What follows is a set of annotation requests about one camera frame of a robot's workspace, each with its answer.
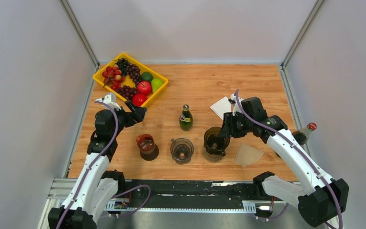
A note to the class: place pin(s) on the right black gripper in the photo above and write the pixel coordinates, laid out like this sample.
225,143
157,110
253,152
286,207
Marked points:
228,130

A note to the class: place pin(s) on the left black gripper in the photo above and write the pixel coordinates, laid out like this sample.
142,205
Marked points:
139,113

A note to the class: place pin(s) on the dark olive coffee dripper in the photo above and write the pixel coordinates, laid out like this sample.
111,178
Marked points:
214,144

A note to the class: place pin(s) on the white paper coffee filter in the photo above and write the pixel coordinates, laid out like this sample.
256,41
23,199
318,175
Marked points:
221,107

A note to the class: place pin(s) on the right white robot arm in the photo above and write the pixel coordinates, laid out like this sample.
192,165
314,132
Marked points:
319,197

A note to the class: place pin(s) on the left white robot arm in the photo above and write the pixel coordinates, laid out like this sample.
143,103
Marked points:
96,186

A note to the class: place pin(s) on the brown paper coffee filter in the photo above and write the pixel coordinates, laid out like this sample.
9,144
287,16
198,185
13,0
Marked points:
247,155

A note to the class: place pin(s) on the red apple front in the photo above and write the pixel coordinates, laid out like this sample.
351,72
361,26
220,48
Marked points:
139,99

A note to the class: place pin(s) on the red apple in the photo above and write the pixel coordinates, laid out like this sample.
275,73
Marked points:
144,87
139,99

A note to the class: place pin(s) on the red apple middle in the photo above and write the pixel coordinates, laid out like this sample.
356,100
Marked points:
144,87

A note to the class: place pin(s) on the clear glass server jug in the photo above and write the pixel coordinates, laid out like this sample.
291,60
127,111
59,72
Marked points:
211,157

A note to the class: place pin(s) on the green pear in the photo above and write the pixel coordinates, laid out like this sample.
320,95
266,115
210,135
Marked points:
156,84

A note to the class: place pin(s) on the green lime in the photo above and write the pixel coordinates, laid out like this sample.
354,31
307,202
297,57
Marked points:
146,76

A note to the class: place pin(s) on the dark purple grape bunch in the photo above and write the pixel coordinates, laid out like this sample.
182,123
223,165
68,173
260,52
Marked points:
129,71

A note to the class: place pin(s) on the small red fruits cluster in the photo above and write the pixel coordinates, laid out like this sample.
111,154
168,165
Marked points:
113,77

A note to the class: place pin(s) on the green glass Perrier bottle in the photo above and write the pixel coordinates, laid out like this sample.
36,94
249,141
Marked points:
186,119

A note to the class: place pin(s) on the red capped soda bottle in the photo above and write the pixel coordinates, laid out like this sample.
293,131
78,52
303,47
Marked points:
300,136

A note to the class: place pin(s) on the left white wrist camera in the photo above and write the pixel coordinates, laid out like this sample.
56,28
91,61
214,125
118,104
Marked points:
110,100

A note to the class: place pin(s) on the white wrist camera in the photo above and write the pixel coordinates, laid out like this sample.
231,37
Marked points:
234,104
110,100

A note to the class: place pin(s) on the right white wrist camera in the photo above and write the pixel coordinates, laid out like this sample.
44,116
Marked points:
234,104

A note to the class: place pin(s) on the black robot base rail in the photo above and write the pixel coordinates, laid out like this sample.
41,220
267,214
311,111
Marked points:
190,196

